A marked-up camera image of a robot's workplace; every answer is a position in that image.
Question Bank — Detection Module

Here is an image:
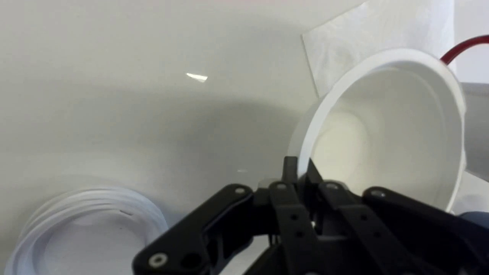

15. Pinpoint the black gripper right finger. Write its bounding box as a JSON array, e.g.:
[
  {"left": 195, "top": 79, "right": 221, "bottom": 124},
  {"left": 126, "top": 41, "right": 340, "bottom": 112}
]
[{"left": 299, "top": 159, "right": 489, "bottom": 275}]

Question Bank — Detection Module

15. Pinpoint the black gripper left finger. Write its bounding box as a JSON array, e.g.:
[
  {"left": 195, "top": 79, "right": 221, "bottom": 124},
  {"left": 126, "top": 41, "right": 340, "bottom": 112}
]
[{"left": 133, "top": 156, "right": 327, "bottom": 275}]

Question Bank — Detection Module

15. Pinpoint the white round bowl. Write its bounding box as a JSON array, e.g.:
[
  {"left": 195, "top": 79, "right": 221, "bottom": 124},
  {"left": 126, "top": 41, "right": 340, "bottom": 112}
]
[{"left": 287, "top": 47, "right": 467, "bottom": 214}]

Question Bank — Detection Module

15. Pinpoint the small white plastic lid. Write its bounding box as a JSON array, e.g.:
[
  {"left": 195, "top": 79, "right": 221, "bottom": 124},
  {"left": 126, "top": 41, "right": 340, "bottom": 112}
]
[{"left": 3, "top": 185, "right": 169, "bottom": 275}]

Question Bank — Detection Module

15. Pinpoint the large white paper napkin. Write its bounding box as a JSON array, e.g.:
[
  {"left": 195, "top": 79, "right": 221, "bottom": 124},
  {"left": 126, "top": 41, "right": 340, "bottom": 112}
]
[{"left": 301, "top": 0, "right": 456, "bottom": 99}]

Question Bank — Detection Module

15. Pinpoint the white mug with red handle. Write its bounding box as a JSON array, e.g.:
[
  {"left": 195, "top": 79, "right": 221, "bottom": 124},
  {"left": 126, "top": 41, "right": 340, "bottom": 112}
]
[{"left": 438, "top": 32, "right": 489, "bottom": 67}]

